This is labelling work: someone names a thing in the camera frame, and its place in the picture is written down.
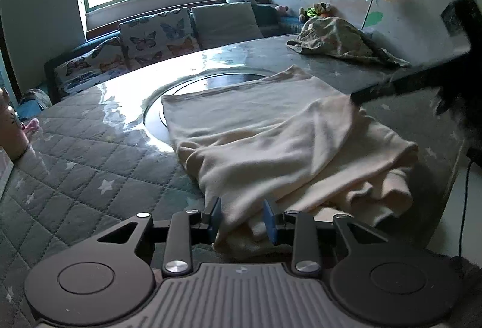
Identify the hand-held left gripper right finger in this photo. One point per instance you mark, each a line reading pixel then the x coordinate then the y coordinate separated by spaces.
pixel 270 224

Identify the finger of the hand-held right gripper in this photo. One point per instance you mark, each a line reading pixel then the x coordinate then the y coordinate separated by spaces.
pixel 406 83

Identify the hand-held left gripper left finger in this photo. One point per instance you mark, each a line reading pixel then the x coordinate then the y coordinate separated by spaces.
pixel 215 214

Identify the cream knit garment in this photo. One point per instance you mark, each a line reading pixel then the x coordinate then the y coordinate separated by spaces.
pixel 263 139

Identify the floral patterned cloth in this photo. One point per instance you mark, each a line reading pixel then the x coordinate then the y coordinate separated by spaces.
pixel 335 36

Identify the brown and green plush toy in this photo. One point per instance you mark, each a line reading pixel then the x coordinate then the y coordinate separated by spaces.
pixel 314 10

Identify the round glass turntable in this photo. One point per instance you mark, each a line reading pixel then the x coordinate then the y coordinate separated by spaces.
pixel 180 90

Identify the grey quilted star table cover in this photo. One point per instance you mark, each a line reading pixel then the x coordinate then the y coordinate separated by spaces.
pixel 86 177

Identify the small pink plush toy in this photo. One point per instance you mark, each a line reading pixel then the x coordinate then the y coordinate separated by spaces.
pixel 281 8

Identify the dark teal sofa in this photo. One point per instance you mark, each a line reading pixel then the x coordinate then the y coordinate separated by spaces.
pixel 273 17

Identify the butterfly print pillow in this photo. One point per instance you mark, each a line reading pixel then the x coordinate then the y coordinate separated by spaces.
pixel 158 36

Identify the plain grey pillow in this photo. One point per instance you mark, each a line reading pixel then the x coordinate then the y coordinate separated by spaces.
pixel 226 24

